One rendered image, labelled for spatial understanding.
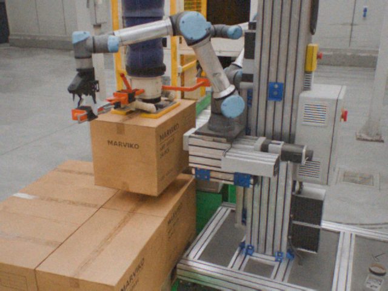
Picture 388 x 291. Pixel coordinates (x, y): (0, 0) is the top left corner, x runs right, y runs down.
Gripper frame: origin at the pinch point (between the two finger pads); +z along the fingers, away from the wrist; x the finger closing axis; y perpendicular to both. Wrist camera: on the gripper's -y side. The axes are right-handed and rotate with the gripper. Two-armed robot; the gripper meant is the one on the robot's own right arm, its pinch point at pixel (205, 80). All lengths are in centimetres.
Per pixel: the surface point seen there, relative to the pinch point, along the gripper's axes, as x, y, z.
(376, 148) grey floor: 121, -261, 121
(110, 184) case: -36, 60, 51
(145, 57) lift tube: -21.0, 39.3, -18.5
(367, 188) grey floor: 111, -144, 121
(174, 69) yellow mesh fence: -76, -126, 17
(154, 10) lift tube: -16, 36, -43
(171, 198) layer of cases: -8, 37, 66
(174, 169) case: -6, 36, 46
